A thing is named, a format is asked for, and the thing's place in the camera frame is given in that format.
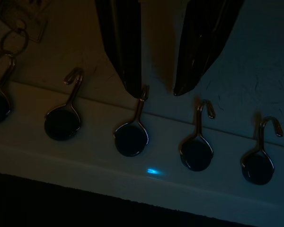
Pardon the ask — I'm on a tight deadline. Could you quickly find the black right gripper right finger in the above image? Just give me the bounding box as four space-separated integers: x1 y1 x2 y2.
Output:
172 0 246 97

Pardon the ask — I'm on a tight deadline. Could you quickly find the silver key bunch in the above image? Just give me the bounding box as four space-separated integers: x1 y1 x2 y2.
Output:
0 0 49 64

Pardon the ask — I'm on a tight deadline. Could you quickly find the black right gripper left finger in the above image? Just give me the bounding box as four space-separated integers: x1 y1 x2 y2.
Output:
94 0 142 99

